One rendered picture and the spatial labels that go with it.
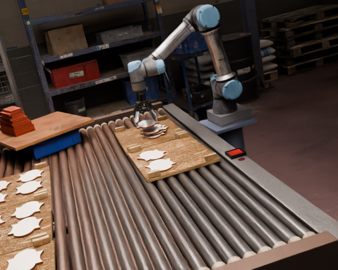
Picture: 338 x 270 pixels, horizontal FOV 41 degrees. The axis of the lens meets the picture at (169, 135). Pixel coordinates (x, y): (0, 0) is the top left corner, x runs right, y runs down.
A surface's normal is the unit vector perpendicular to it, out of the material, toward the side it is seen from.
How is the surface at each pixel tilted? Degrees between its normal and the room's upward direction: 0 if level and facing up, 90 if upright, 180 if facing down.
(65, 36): 95
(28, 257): 0
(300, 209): 0
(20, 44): 90
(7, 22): 90
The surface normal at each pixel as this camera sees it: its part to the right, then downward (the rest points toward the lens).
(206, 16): 0.18, 0.15
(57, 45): 0.55, 0.07
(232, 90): 0.27, 0.39
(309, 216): -0.18, -0.93
